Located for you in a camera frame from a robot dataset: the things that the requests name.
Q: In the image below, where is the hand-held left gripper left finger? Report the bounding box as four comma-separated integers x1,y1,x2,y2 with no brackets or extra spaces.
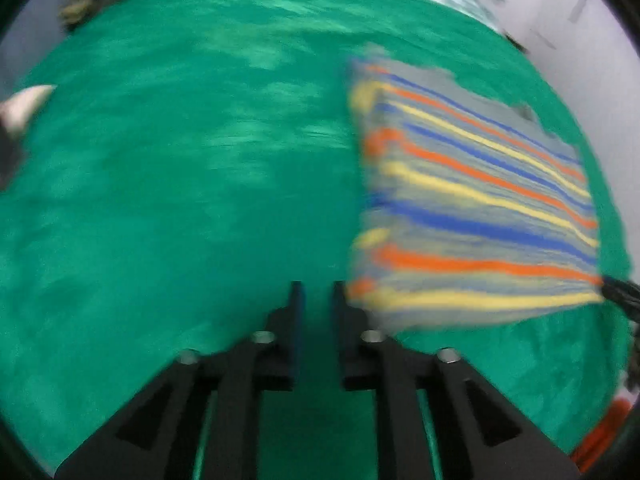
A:
54,280,307,480

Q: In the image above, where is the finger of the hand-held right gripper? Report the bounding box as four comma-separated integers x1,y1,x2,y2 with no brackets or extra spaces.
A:
600,274,640,322

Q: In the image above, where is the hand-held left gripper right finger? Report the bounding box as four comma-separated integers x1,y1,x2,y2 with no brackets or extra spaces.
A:
332,280,581,480

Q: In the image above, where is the striped knit sweater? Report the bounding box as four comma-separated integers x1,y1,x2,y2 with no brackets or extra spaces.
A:
345,45,607,335

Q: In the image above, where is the green floral blanket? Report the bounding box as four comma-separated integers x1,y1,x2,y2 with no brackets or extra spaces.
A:
0,0,633,480

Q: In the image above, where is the white cloth at left edge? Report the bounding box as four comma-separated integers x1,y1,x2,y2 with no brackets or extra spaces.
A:
0,84,57,133

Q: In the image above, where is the olive cloth bundle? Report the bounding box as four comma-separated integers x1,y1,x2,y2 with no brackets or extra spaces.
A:
60,0,107,32

